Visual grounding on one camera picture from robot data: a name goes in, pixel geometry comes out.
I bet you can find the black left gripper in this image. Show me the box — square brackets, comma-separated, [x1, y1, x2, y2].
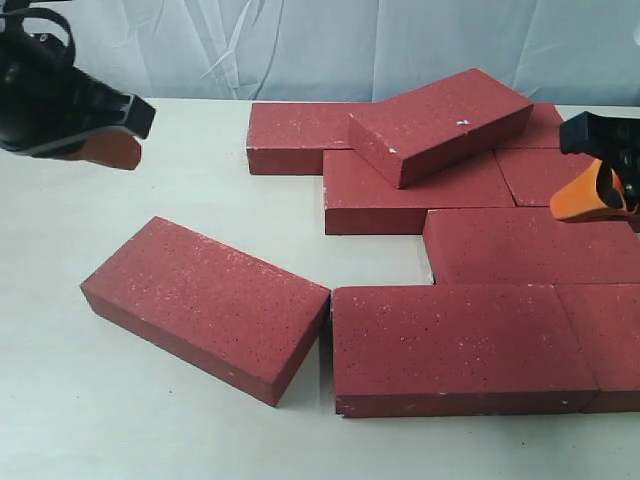
[1, 30, 156, 171]

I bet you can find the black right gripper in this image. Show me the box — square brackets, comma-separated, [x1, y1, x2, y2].
[550, 111, 639, 222]

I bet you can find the middle row red brick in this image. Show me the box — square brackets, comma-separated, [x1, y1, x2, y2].
[423, 207, 639, 284]

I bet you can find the front large red brick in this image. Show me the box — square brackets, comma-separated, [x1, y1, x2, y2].
[332, 284, 599, 418]

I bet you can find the blue fabric backdrop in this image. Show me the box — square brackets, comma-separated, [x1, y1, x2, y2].
[25, 0, 639, 106]

